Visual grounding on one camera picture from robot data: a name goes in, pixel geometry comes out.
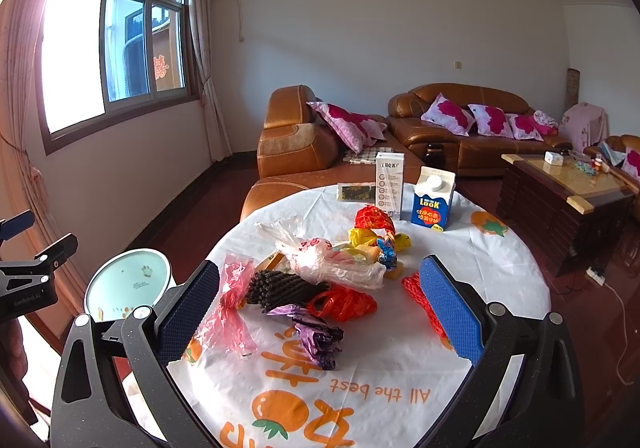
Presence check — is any red foam fruit net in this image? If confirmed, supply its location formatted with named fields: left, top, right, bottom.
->
left=401, top=272, right=448, bottom=341

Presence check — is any black corrugated foam sleeve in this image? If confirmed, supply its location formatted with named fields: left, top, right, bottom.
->
left=245, top=270, right=330, bottom=314

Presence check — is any red plastic bag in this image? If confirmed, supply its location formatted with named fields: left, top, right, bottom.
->
left=307, top=284, right=378, bottom=324

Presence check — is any purple plastic bag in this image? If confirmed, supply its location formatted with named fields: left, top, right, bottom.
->
left=267, top=304, right=344, bottom=371

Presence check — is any red foil candy wrapper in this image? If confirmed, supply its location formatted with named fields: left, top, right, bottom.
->
left=355, top=205, right=397, bottom=269

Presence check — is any white plastic bag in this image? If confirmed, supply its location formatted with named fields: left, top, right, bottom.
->
left=255, top=216, right=386, bottom=291

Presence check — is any light blue trash bin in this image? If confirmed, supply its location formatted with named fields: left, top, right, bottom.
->
left=84, top=249, right=176, bottom=321

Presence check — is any pink transparent plastic bag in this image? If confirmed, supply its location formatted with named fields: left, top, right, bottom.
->
left=194, top=254, right=257, bottom=357

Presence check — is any pink curtain left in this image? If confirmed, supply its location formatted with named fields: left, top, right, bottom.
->
left=0, top=0, right=89, bottom=289

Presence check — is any blue Look milk carton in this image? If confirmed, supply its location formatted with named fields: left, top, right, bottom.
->
left=410, top=166, right=456, bottom=231

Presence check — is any yellow crumpled wrapper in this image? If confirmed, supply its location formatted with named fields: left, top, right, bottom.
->
left=348, top=228, right=412, bottom=253

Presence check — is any white orange-print tablecloth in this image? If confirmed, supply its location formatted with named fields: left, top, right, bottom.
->
left=168, top=196, right=551, bottom=447

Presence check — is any white power strip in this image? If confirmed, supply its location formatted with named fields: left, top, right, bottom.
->
left=586, top=267, right=605, bottom=286

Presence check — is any dark wood coffee table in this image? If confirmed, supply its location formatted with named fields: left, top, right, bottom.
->
left=497, top=154, right=639, bottom=276

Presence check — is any seaweed snack packet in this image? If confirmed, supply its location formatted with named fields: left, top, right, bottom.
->
left=336, top=182, right=376, bottom=204

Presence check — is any brown leather long sofa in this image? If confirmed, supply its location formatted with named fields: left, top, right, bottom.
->
left=387, top=83, right=572, bottom=177

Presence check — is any white tall milk carton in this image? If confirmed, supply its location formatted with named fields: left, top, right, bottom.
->
left=375, top=152, right=405, bottom=218

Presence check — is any white box on coffee table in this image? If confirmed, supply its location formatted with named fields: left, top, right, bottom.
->
left=544, top=151, right=564, bottom=166

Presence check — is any checkered mat on sofa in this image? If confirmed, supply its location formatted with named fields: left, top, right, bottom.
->
left=343, top=147, right=394, bottom=165

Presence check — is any pink white cushion middle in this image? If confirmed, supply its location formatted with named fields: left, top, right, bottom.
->
left=469, top=104, right=513, bottom=139

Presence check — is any pink white cushion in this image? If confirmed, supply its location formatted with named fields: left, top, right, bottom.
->
left=421, top=93, right=475, bottom=137
left=469, top=104, right=513, bottom=139
left=506, top=110, right=560, bottom=142

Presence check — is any pink white cushion right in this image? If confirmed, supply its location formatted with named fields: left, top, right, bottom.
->
left=506, top=110, right=560, bottom=142

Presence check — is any pink white cushion left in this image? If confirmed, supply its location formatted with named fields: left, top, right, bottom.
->
left=421, top=93, right=475, bottom=137

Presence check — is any brown leather chaise sofa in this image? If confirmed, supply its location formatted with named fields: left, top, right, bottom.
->
left=240, top=84, right=426, bottom=222

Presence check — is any pink floral pillow on chaise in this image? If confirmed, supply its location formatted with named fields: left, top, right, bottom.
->
left=307, top=100, right=386, bottom=154

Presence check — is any pink covered chair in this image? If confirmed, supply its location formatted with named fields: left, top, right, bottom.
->
left=559, top=102, right=608, bottom=152

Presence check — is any beige curtain right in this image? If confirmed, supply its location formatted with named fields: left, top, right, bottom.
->
left=188, top=0, right=232, bottom=163

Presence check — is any window with brown frame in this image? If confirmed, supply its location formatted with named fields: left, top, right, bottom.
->
left=37, top=0, right=195, bottom=153

